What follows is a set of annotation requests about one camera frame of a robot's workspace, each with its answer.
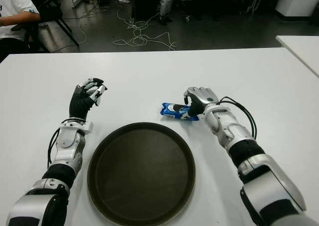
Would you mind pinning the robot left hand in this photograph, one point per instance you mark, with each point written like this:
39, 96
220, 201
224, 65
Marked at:
78, 106

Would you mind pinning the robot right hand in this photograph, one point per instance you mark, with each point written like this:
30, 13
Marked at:
204, 97

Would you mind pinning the blue Oreo cookie pack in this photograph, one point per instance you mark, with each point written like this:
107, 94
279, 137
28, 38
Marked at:
172, 111

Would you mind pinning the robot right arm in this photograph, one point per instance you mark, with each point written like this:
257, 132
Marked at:
246, 148

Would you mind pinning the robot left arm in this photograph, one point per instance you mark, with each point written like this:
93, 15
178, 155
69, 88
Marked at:
67, 141

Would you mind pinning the round dark brown tray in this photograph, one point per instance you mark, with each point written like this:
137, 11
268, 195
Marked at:
142, 171

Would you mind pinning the black chair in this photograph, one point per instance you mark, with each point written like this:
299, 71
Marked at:
51, 11

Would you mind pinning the white humanoid robot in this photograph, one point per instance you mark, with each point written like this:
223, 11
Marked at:
165, 4

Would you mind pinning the white side table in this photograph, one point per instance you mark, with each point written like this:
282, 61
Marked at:
301, 49

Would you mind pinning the black pillar cabinet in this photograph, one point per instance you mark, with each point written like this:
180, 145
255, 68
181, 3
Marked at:
145, 1

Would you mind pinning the seated person white t-shirt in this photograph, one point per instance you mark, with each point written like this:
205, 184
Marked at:
12, 4

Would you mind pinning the white cabinet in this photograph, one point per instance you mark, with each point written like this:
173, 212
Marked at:
296, 1

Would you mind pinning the folded metal frame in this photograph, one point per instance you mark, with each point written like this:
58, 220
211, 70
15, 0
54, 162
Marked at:
254, 2

